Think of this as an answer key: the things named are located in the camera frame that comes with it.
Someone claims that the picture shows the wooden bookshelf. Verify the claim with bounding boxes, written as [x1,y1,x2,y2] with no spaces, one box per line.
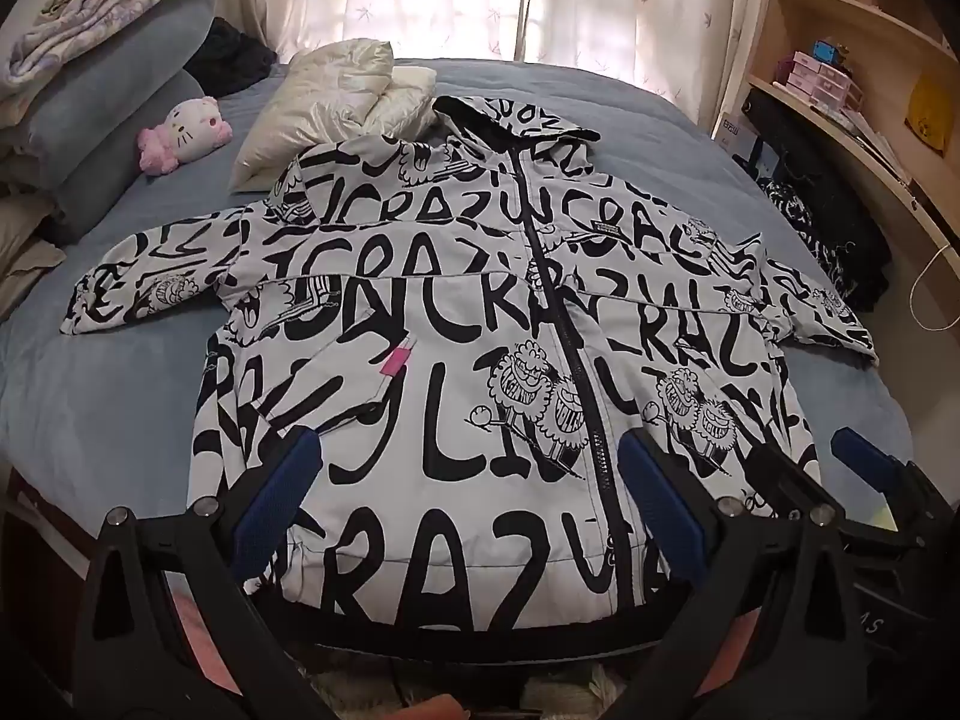
[712,0,960,293]

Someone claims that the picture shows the white box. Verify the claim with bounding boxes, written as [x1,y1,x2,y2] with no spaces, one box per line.
[712,111,758,166]

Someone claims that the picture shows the black cloth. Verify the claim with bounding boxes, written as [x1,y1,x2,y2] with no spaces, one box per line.
[191,17,278,98]

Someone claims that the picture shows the cream puffy jacket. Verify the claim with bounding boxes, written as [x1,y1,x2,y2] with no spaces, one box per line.
[229,40,438,192]

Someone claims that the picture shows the white floral curtain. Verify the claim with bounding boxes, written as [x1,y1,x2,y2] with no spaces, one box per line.
[255,0,781,128]

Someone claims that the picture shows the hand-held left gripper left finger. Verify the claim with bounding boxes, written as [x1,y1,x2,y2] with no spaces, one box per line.
[75,427,338,720]

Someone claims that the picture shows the black and white patterned garment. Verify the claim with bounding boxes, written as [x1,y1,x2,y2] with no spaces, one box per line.
[754,172,893,308]

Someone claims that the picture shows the beige pillow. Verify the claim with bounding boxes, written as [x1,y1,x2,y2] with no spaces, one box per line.
[0,180,68,316]

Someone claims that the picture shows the pink storage drawers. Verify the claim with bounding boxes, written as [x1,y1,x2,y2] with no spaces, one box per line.
[776,51,863,115]

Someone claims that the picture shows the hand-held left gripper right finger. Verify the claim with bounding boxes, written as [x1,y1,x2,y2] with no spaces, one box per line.
[600,431,875,720]

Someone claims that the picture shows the black and white printed jacket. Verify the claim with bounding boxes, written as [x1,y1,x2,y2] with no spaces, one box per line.
[60,94,878,631]

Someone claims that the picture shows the white cable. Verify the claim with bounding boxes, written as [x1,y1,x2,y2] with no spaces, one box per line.
[907,244,960,332]

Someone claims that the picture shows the stack of papers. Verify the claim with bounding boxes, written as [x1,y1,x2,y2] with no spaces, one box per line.
[840,105,912,181]

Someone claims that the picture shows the black bag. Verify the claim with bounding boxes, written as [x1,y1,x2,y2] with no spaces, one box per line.
[739,88,848,188]

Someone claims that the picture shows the blue bed blanket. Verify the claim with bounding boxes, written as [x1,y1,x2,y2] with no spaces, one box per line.
[0,56,912,541]

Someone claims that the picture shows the yellow bag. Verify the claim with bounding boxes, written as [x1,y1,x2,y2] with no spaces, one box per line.
[904,75,953,158]

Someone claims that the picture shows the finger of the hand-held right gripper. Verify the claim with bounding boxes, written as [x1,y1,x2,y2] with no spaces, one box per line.
[739,442,835,520]
[831,426,947,535]

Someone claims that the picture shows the pink cat plush toy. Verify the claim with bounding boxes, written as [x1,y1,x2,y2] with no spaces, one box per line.
[137,96,232,175]

